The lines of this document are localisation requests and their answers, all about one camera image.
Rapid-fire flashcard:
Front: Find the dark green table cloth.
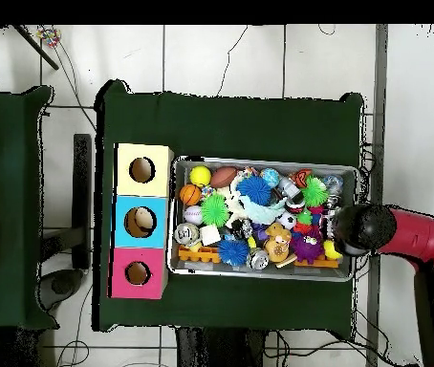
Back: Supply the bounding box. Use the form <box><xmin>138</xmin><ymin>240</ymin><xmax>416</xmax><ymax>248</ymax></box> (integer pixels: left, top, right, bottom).
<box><xmin>0</xmin><ymin>85</ymin><xmax>59</xmax><ymax>332</ymax></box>
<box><xmin>91</xmin><ymin>78</ymin><xmax>365</xmax><ymax>341</ymax></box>

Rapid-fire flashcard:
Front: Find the small multicoloured toy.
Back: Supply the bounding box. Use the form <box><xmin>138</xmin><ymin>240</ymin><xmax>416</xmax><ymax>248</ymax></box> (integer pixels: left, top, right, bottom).
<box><xmin>35</xmin><ymin>26</ymin><xmax>63</xmax><ymax>50</ymax></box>

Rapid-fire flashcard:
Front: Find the green spiky ball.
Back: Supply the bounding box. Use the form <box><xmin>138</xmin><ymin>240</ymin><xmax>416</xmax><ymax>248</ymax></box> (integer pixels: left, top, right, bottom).
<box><xmin>200</xmin><ymin>192</ymin><xmax>230</xmax><ymax>229</ymax></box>

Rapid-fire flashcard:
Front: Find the purple spiky monster toy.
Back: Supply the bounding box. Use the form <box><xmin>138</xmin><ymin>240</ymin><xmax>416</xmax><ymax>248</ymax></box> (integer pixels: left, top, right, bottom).
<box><xmin>290</xmin><ymin>228</ymin><xmax>326</xmax><ymax>266</ymax></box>

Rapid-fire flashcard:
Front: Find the large blue spiky ball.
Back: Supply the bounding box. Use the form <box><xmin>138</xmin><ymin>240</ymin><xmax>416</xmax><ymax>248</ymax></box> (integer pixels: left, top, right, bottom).
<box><xmin>235</xmin><ymin>174</ymin><xmax>272</xmax><ymax>207</ymax></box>

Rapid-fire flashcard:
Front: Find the wooden box with three holes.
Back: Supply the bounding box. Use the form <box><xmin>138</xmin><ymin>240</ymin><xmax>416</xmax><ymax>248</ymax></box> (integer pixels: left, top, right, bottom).
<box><xmin>107</xmin><ymin>142</ymin><xmax>175</xmax><ymax>300</ymax></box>

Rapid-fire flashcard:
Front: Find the crushed black red can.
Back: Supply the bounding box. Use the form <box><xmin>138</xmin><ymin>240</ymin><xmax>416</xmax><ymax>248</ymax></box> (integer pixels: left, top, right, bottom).
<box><xmin>230</xmin><ymin>217</ymin><xmax>254</xmax><ymax>241</ymax></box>

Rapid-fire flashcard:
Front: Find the cream fleece cloth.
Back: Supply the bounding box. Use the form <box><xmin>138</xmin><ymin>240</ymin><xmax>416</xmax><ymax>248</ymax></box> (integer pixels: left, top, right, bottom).
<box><xmin>218</xmin><ymin>184</ymin><xmax>249</xmax><ymax>227</ymax></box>

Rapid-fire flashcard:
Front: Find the yellow foam ball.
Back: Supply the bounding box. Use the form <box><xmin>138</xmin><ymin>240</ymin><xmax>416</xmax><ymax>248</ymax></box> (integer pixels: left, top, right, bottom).
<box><xmin>188</xmin><ymin>164</ymin><xmax>213</xmax><ymax>189</ymax></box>

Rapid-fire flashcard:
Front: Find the orange basketball toy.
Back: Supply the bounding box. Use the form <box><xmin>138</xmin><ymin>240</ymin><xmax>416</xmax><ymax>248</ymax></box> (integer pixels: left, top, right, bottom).
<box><xmin>178</xmin><ymin>183</ymin><xmax>204</xmax><ymax>207</ymax></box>

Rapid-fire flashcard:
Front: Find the black rod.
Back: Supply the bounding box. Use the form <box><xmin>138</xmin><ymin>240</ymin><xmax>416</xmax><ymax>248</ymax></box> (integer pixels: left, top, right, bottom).
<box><xmin>11</xmin><ymin>24</ymin><xmax>61</xmax><ymax>72</ymax></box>

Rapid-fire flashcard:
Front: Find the thin black floor cable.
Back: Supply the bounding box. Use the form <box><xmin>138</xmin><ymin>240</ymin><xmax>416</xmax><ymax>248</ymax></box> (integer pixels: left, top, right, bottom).
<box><xmin>215</xmin><ymin>24</ymin><xmax>250</xmax><ymax>98</ymax></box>

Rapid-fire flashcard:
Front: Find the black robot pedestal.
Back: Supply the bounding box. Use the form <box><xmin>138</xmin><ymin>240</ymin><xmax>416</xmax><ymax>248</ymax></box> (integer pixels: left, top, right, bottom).
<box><xmin>174</xmin><ymin>326</ymin><xmax>267</xmax><ymax>367</ymax></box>

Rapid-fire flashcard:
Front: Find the crushed silver can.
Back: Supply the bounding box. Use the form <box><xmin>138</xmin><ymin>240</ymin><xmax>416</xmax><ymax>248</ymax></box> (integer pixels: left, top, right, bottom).
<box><xmin>246</xmin><ymin>248</ymin><xmax>271</xmax><ymax>271</ymax></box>

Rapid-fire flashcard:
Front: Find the brown football toy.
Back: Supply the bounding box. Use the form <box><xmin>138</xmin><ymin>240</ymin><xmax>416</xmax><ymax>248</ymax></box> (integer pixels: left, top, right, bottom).
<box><xmin>208</xmin><ymin>165</ymin><xmax>239</xmax><ymax>189</ymax></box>

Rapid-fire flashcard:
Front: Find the wire mesh bin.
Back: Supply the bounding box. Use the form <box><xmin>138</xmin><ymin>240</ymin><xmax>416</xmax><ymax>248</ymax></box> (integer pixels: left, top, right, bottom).
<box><xmin>167</xmin><ymin>155</ymin><xmax>359</xmax><ymax>284</ymax></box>

